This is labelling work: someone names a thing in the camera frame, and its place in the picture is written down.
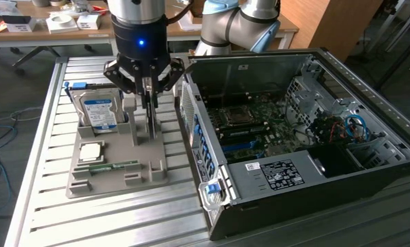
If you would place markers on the installed dark ram stick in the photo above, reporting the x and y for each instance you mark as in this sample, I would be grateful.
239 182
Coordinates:
242 130

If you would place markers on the orange flat item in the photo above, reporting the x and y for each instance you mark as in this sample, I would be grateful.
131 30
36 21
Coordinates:
99 9

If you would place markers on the brown cardboard box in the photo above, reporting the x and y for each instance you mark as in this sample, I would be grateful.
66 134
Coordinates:
195 10

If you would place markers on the green gpu card black fan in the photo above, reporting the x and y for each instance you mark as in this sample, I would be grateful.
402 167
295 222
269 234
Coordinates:
153 123

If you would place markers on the white box black lid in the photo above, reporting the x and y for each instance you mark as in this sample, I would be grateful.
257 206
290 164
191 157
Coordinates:
19 27

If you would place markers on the beige tape roll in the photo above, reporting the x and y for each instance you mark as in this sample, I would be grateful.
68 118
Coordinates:
58 3

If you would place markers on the silver cpu chip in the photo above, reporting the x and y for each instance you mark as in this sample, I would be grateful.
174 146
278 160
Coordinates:
91 151

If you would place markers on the green ram stick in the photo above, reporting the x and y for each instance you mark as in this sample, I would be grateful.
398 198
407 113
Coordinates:
111 166

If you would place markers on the blue case latch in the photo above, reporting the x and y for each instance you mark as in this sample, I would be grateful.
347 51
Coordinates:
213 188

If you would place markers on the white paper stack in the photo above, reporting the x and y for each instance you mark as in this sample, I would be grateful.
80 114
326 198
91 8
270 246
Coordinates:
189 25

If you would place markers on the clear plastic bags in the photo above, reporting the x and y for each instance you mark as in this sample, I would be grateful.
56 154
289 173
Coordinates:
0 7

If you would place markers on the wooden desk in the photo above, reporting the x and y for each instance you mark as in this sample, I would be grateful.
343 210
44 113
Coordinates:
39 35

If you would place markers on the wooden cabinet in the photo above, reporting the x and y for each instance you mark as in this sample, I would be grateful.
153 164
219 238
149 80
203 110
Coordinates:
355 25

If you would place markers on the grey power supply unit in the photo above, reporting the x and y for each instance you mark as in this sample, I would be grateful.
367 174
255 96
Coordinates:
253 180

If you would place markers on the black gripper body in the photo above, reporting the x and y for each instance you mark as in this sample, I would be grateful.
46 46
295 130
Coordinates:
139 41

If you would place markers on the red orange booklet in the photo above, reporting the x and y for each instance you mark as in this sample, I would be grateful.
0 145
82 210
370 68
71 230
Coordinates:
0 27

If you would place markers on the grey cup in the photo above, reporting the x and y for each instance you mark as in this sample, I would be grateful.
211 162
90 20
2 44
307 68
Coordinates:
40 3

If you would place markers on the hard disk blue caddy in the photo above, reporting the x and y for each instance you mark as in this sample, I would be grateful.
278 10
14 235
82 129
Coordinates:
98 110

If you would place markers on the white box with tape roll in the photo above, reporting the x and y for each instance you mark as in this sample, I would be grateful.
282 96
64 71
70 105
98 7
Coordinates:
62 25

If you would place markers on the green motherboard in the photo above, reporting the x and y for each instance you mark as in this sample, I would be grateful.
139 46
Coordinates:
279 139

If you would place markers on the metal cpu socket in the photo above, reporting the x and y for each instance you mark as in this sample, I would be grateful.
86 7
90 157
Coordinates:
238 115

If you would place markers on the grey parts rack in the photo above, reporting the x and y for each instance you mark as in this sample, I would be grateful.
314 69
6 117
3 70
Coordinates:
122 154

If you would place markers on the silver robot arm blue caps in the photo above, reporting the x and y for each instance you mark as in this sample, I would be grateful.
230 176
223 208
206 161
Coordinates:
218 28

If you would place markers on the small white labelled box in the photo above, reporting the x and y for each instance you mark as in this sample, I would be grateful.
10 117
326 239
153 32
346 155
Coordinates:
87 21

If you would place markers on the black open pc case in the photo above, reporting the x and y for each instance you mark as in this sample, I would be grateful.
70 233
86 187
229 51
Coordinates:
294 213

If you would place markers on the blue expansion slot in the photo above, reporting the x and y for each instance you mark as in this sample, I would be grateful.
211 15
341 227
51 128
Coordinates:
239 146

